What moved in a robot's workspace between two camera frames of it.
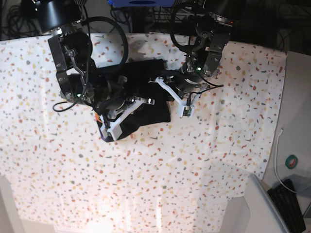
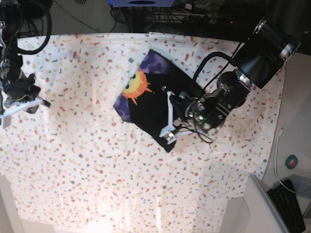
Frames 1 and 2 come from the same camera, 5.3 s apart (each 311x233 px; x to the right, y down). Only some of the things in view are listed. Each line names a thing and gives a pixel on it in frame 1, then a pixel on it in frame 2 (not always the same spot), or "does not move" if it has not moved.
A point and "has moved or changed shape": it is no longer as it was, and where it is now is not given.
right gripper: (186, 78) → (202, 112)
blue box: (127, 3) does not move
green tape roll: (291, 161) does not move
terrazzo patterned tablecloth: (185, 174) does not move
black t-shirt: (126, 98) has moved or changed shape
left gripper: (111, 98) → (24, 91)
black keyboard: (287, 204) does not move
